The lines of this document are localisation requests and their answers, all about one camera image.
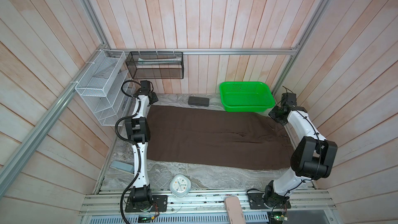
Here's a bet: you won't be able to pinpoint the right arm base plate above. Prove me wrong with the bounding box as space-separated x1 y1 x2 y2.
247 191 291 210

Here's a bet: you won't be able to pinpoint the dark grey rectangular case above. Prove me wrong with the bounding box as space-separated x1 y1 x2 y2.
188 96 210 107

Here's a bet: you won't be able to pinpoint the white wire mesh shelf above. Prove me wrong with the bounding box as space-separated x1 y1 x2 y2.
75 50 136 127

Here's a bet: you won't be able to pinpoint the pink flat device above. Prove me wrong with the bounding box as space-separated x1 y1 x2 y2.
224 196 246 224

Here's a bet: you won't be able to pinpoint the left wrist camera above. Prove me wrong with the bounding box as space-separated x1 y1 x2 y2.
140 80 154 92

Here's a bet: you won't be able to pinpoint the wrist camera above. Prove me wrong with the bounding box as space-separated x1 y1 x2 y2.
281 92 297 107
140 80 154 92

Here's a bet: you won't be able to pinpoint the brown trousers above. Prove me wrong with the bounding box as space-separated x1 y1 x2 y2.
147 105 293 170

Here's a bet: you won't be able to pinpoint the green plastic basket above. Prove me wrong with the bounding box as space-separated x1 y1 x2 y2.
219 82 276 113

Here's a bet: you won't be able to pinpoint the black corrugated cable hose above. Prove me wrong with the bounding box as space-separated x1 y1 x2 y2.
114 80 147 224

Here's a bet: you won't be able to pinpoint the black wire mesh basket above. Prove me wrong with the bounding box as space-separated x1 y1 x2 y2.
125 51 184 80

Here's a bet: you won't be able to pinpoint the white alarm clock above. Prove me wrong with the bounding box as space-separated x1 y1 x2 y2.
170 174 191 198

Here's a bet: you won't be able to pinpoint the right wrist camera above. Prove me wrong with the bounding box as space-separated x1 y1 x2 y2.
281 92 297 107

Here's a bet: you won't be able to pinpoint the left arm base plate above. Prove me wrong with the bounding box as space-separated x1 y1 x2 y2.
124 195 168 213

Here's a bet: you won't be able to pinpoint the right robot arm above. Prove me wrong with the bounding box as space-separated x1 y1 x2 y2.
263 105 338 208

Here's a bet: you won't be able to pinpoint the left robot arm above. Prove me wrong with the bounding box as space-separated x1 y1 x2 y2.
124 93 153 211

